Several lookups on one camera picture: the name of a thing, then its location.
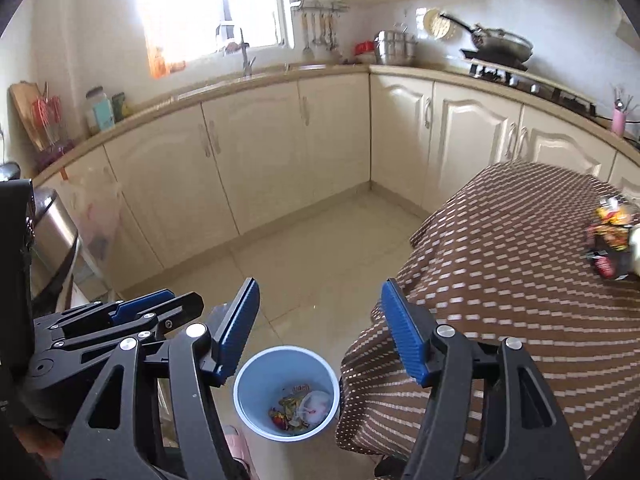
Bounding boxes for cream lower cabinets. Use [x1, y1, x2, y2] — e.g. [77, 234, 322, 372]
[30, 72, 640, 307]

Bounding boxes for chrome sink faucet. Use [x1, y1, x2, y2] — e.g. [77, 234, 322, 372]
[238, 27, 257, 79]

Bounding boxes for blue plastic bin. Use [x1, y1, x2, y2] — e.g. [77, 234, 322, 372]
[233, 345, 342, 442]

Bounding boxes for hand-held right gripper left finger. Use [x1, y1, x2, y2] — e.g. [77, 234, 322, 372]
[57, 276, 261, 480]

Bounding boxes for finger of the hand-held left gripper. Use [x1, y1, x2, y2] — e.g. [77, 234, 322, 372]
[32, 288, 175, 334]
[50, 292, 204, 352]

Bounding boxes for hanging kitchen utensils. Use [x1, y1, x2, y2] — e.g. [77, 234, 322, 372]
[301, 12, 344, 64]

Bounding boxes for kitchen window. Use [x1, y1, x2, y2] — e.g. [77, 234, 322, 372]
[135, 0, 294, 59]

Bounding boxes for stainless steamer pot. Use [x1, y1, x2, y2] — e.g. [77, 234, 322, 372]
[374, 24, 419, 66]

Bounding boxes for black gas stove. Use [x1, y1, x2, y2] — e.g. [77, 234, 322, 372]
[460, 49, 599, 116]

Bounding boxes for steel wok with handle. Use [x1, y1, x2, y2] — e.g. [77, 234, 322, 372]
[440, 13, 535, 64]

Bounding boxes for red wire dish rack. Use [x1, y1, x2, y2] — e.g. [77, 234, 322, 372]
[32, 82, 76, 171]

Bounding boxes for stainless steel canister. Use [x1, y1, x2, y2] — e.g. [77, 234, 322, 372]
[31, 187, 81, 312]

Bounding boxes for wooden cutting board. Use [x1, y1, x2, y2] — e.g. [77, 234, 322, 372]
[9, 81, 49, 154]

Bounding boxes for cream wall colander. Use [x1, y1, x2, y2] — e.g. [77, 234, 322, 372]
[423, 8, 457, 41]

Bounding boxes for pink slipper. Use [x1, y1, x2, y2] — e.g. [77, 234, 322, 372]
[224, 425, 252, 467]

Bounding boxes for clear jar with blue label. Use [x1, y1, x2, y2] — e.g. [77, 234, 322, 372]
[85, 87, 115, 134]

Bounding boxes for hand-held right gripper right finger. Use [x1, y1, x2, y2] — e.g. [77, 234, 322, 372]
[380, 277, 587, 480]

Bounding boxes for brown polka dot tablecloth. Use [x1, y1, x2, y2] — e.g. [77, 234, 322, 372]
[335, 160, 640, 480]

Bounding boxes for white tissue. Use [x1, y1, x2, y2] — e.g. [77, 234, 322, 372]
[300, 390, 334, 424]

